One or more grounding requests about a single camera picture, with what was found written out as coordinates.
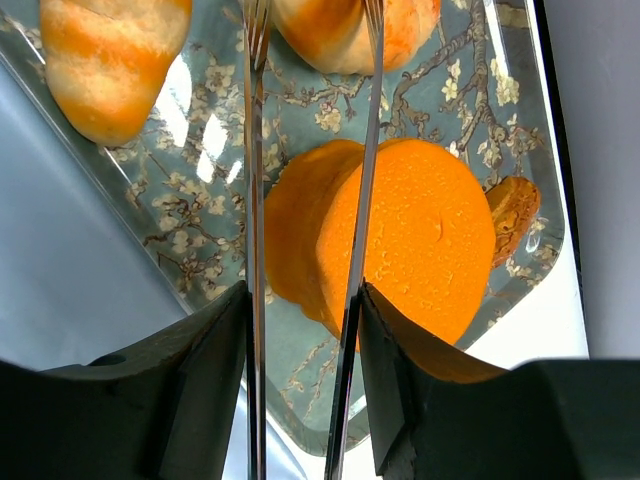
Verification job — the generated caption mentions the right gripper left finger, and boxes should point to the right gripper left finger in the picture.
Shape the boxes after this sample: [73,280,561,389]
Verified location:
[1,282,248,479]

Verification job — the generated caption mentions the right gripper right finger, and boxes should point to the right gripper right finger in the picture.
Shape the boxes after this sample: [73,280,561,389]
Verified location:
[359,285,639,479]

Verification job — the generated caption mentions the metal tongs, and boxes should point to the metal tongs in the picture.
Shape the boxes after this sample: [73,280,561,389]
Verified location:
[242,1,384,479]

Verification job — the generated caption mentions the striped croissant bread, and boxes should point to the striped croissant bread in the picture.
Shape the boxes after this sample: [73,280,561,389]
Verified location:
[40,0,193,147]

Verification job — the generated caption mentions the round striped bread bun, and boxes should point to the round striped bread bun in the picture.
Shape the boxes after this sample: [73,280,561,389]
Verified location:
[271,0,441,75]

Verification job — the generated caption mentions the light blue cloth mat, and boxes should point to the light blue cloth mat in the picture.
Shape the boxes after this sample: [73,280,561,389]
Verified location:
[1,73,185,370]

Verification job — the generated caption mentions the small brown pastry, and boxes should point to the small brown pastry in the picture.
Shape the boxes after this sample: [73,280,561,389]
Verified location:
[486,176,541,269]

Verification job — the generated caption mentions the orange cylindrical cake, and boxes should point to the orange cylindrical cake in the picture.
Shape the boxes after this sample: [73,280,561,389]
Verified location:
[264,138,495,344]

